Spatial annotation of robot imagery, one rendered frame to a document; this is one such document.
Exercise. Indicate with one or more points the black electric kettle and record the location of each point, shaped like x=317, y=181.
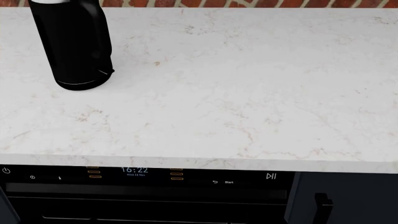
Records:
x=74, y=46

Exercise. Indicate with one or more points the black built-in oven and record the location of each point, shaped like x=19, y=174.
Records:
x=146, y=193

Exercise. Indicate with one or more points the dark blue cabinet door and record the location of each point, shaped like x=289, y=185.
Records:
x=357, y=198

